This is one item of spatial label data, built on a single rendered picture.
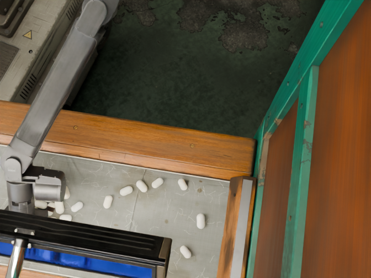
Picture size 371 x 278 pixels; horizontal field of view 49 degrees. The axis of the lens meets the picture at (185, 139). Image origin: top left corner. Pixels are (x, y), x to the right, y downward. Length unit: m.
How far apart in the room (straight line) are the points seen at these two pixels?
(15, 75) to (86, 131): 0.54
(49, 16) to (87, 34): 0.85
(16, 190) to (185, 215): 0.41
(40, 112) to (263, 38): 1.39
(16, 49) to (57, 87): 0.77
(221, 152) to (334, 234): 0.66
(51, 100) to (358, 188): 0.65
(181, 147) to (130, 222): 0.23
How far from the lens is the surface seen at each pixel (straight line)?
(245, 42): 2.05
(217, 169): 1.05
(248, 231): 0.94
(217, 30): 2.07
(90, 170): 1.10
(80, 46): 0.83
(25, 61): 1.58
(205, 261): 1.05
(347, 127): 0.43
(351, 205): 0.39
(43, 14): 1.65
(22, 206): 1.01
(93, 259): 0.72
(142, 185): 1.05
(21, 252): 0.73
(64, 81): 0.86
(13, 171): 0.95
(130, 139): 1.07
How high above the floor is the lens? 1.79
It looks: 75 degrees down
